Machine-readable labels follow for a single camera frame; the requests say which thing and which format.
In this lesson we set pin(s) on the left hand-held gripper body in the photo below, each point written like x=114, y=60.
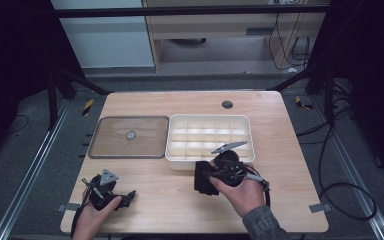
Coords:
x=103, y=191

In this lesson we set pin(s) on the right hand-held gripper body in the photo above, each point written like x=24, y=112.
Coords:
x=230, y=170

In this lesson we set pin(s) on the black sock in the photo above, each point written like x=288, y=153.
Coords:
x=206, y=178

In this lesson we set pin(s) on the white divided storage box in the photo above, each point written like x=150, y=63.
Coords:
x=206, y=138

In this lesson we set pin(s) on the person's right hand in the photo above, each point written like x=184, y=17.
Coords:
x=243, y=196

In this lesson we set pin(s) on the person's left hand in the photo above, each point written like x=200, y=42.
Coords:
x=93, y=220

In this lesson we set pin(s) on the grey tape piece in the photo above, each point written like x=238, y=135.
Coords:
x=320, y=207
x=67, y=207

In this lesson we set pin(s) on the yellow black striped tape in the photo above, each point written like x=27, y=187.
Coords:
x=302, y=103
x=87, y=107

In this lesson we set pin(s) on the black metal stand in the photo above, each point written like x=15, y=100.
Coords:
x=52, y=100
x=326, y=96

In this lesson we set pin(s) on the light wooden desk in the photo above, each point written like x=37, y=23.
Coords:
x=213, y=26

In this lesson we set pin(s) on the white cabinet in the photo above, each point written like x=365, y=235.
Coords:
x=106, y=36

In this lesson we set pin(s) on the black horizontal bar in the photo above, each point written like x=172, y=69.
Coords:
x=190, y=11

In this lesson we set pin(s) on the metal floor rail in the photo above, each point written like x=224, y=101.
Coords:
x=350, y=166
x=30, y=170

